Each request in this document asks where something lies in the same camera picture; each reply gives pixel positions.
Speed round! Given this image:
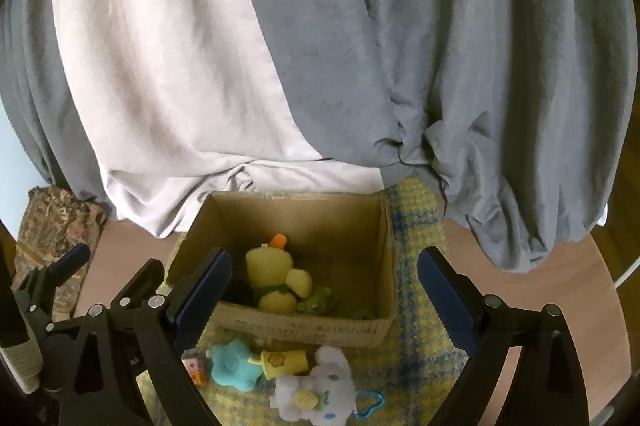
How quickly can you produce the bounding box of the yellow duck plush toy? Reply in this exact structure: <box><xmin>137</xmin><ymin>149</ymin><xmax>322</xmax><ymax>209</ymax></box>
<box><xmin>245</xmin><ymin>234</ymin><xmax>314</xmax><ymax>316</ymax></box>

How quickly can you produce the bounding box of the green frog plush toy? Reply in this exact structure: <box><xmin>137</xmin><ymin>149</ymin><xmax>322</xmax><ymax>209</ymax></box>
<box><xmin>296</xmin><ymin>286</ymin><xmax>378</xmax><ymax>321</ymax></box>

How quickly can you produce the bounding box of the brown patterned cloth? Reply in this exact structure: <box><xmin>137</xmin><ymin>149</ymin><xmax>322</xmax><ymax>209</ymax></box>
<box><xmin>12</xmin><ymin>186</ymin><xmax>108</xmax><ymax>290</ymax></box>

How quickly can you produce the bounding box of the teal star plush toy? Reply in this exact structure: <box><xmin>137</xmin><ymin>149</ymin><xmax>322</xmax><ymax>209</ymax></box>
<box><xmin>208</xmin><ymin>339</ymin><xmax>262</xmax><ymax>392</ymax></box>

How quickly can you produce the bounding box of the yellow blue plaid mat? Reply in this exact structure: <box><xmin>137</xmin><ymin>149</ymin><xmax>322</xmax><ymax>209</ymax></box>
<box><xmin>137</xmin><ymin>177</ymin><xmax>468</xmax><ymax>425</ymax></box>

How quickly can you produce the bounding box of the yellow cup plush toy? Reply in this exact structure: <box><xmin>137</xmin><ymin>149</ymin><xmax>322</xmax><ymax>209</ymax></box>
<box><xmin>248</xmin><ymin>350</ymin><xmax>309</xmax><ymax>380</ymax></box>

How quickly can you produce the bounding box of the brown cardboard box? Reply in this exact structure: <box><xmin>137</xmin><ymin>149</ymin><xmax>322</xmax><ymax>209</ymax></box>
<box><xmin>166</xmin><ymin>192</ymin><xmax>396</xmax><ymax>348</ymax></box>

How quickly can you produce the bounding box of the blue heart carabiner clip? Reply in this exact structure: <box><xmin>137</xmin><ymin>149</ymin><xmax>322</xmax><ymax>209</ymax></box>
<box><xmin>352</xmin><ymin>390</ymin><xmax>386</xmax><ymax>420</ymax></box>

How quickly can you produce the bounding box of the white dog plush toy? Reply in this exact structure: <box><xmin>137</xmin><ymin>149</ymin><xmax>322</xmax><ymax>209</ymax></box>
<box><xmin>270</xmin><ymin>346</ymin><xmax>357</xmax><ymax>426</ymax></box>

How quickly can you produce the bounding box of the light pink blanket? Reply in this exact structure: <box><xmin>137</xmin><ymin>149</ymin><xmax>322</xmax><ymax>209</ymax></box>
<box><xmin>52</xmin><ymin>0</ymin><xmax>383</xmax><ymax>238</ymax></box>

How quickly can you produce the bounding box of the white curved rail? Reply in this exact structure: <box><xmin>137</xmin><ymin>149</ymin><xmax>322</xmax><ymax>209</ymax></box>
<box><xmin>614</xmin><ymin>257</ymin><xmax>640</xmax><ymax>290</ymax></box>

